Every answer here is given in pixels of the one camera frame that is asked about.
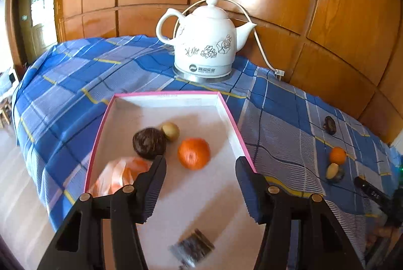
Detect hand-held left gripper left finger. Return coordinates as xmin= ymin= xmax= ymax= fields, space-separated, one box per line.
xmin=37 ymin=156 xmax=167 ymax=270

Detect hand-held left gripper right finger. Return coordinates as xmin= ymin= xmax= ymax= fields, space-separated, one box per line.
xmin=235 ymin=156 xmax=366 ymax=270

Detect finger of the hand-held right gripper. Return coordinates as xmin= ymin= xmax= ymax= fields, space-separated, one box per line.
xmin=354 ymin=176 xmax=392 ymax=206

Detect white box with pink rim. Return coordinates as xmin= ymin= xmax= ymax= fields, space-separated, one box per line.
xmin=83 ymin=92 xmax=268 ymax=270

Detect small yellow-green fruit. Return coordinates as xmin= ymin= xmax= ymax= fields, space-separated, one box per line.
xmin=160 ymin=122 xmax=180 ymax=141
xmin=326 ymin=163 xmax=340 ymax=180

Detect plastic bag of orange pieces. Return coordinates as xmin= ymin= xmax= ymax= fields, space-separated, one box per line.
xmin=87 ymin=156 xmax=153 ymax=198

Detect orange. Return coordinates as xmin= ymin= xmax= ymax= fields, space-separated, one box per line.
xmin=177 ymin=138 xmax=211 ymax=170
xmin=329 ymin=147 xmax=347 ymax=165

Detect dark round passion fruit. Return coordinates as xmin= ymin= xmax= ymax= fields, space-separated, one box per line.
xmin=132 ymin=127 xmax=167 ymax=160

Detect dark wrinkled fruit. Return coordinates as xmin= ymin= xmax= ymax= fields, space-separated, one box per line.
xmin=323 ymin=116 xmax=337 ymax=135

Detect silver kettle base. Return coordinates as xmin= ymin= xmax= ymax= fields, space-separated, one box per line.
xmin=173 ymin=64 xmax=237 ymax=83

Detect blue plaid cloth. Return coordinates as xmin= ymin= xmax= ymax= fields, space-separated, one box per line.
xmin=12 ymin=34 xmax=403 ymax=270

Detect white ceramic electric kettle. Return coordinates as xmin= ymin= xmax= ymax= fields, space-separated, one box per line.
xmin=156 ymin=0 xmax=257 ymax=77

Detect small wooden stool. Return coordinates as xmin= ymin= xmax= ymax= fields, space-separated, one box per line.
xmin=0 ymin=102 xmax=12 ymax=130

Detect blue checked daybed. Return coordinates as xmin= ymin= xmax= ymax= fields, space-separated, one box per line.
xmin=0 ymin=67 xmax=19 ymax=101

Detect wooden door with glass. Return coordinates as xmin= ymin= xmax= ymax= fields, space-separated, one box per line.
xmin=13 ymin=0 xmax=63 ymax=69

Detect white power cord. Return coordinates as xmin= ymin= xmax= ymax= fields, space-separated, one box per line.
xmin=181 ymin=0 xmax=285 ymax=76

